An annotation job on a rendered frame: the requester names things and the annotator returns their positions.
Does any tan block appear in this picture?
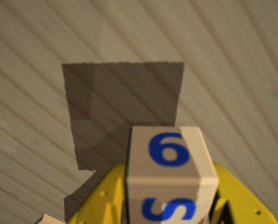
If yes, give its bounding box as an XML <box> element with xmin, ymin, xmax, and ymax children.
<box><xmin>123</xmin><ymin>126</ymin><xmax>219</xmax><ymax>224</ymax></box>

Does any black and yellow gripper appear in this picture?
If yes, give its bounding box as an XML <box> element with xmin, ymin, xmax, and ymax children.
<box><xmin>66</xmin><ymin>162</ymin><xmax>278</xmax><ymax>224</ymax></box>

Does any tan flat mat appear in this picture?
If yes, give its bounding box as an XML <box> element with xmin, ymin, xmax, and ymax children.
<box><xmin>34</xmin><ymin>214</ymin><xmax>66</xmax><ymax>224</ymax></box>

